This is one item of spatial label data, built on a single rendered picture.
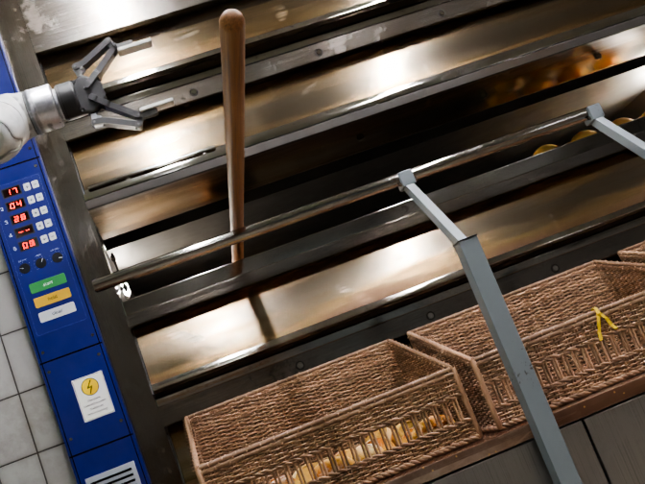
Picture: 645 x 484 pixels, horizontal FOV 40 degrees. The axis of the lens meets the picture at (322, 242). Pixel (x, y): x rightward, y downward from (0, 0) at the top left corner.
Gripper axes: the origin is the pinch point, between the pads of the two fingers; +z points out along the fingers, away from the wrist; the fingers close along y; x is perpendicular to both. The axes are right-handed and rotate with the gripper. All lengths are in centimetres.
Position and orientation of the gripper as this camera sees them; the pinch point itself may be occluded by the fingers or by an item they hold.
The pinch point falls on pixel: (156, 73)
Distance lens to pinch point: 187.3
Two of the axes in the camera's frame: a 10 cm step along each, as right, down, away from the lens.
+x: 0.9, -2.2, -9.7
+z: 9.3, -3.3, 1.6
